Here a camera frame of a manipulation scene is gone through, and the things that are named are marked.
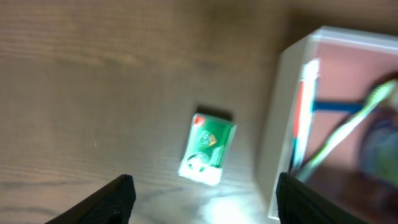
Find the green white toothbrush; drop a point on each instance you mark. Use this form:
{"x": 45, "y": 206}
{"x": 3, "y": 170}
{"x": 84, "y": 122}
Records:
{"x": 378, "y": 95}

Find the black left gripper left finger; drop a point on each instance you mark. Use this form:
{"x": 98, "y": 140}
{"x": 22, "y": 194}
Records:
{"x": 112, "y": 204}

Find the green Dettol soap bar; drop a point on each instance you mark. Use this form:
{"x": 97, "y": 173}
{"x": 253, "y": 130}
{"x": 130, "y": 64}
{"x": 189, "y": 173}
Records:
{"x": 208, "y": 144}

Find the Colgate toothpaste tube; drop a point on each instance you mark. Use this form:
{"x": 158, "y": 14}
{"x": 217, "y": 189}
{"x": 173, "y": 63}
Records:
{"x": 307, "y": 88}

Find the white cardboard box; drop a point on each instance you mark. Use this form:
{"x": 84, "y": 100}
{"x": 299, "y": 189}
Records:
{"x": 276, "y": 150}

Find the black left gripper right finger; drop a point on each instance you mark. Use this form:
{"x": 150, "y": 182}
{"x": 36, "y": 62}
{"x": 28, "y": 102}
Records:
{"x": 298, "y": 204}

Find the blue disposable razor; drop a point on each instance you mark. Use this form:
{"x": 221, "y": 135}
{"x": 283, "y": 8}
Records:
{"x": 337, "y": 106}

